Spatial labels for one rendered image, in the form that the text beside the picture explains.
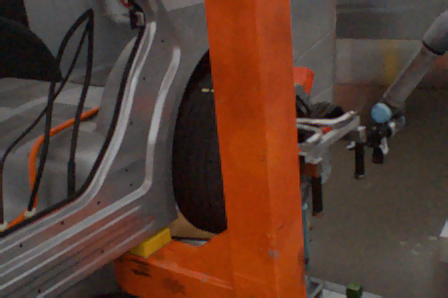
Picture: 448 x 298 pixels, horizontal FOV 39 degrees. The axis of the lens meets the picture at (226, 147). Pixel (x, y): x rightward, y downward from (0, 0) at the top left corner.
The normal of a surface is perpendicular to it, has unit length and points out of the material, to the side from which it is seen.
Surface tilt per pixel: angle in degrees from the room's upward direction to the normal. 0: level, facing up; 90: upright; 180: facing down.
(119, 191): 90
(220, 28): 90
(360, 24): 110
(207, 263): 90
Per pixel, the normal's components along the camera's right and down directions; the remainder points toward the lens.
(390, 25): -0.09, 0.62
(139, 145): 0.81, 0.13
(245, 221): -0.58, 0.33
